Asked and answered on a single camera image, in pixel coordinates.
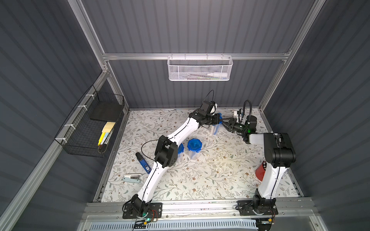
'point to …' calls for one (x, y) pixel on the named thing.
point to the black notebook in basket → (107, 111)
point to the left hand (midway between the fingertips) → (224, 121)
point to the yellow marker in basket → (101, 138)
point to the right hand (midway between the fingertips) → (223, 121)
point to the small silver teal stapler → (132, 178)
